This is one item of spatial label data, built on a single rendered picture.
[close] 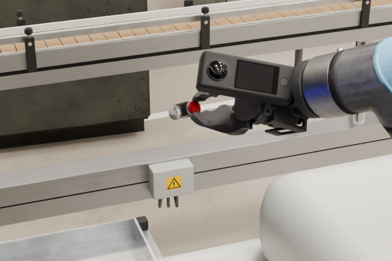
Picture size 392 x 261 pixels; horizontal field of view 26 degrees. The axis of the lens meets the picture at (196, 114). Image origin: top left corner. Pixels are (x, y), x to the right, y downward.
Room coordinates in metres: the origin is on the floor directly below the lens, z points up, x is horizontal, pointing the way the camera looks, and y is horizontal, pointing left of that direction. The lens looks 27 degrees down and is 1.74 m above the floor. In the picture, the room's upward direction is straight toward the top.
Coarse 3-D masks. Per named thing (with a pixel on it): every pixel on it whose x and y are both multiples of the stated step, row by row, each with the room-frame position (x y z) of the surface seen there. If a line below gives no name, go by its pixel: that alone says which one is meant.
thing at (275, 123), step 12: (300, 72) 0.90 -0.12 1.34; (300, 84) 0.89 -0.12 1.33; (300, 96) 0.89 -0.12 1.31; (240, 108) 0.95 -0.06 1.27; (252, 108) 0.93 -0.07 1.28; (264, 108) 0.92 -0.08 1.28; (276, 108) 0.93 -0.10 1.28; (288, 108) 0.95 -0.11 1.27; (300, 108) 0.89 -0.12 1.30; (264, 120) 0.93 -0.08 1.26; (276, 120) 0.93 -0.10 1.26; (288, 120) 0.94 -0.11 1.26; (300, 120) 0.96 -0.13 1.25; (276, 132) 0.97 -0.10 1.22; (288, 132) 0.97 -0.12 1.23
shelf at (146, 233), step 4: (144, 232) 1.24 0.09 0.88; (148, 232) 1.24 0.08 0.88; (148, 236) 1.23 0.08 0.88; (148, 240) 1.22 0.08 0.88; (152, 240) 1.22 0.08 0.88; (152, 244) 1.21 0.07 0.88; (152, 248) 1.20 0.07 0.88; (156, 248) 1.20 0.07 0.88; (156, 252) 1.18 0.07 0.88; (156, 256) 1.17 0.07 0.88; (160, 256) 1.17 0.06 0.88
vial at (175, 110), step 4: (176, 104) 1.05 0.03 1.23; (180, 104) 1.04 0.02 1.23; (184, 104) 1.04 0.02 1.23; (188, 104) 1.03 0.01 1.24; (172, 108) 1.05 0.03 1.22; (176, 108) 1.04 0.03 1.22; (180, 108) 1.04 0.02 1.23; (184, 108) 1.03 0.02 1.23; (172, 112) 1.04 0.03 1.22; (176, 112) 1.04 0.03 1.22; (180, 112) 1.03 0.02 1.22; (184, 112) 1.03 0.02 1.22; (188, 112) 1.03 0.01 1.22; (172, 116) 1.04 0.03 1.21; (176, 116) 1.04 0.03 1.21; (180, 116) 1.04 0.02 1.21; (184, 116) 1.03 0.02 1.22; (188, 116) 1.03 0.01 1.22
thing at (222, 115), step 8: (224, 104) 0.98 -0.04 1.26; (200, 112) 1.00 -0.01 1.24; (208, 112) 0.99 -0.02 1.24; (216, 112) 0.98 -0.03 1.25; (224, 112) 0.97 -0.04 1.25; (232, 112) 0.96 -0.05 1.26; (192, 120) 1.02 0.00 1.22; (200, 120) 0.99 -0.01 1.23; (208, 120) 0.98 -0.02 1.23; (216, 120) 0.97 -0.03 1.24; (224, 120) 0.96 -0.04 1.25
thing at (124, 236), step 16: (96, 224) 1.22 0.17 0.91; (112, 224) 1.22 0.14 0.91; (128, 224) 1.23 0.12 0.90; (16, 240) 1.17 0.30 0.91; (32, 240) 1.18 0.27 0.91; (48, 240) 1.19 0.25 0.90; (64, 240) 1.19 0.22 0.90; (80, 240) 1.20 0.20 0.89; (96, 240) 1.21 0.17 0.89; (112, 240) 1.22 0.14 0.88; (128, 240) 1.22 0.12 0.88; (144, 240) 1.17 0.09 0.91; (0, 256) 1.16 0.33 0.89; (16, 256) 1.17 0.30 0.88; (32, 256) 1.17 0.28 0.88; (48, 256) 1.17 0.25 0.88; (64, 256) 1.17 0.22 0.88; (80, 256) 1.17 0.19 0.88; (96, 256) 1.17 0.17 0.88; (112, 256) 1.17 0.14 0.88; (128, 256) 1.17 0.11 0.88; (144, 256) 1.17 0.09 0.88
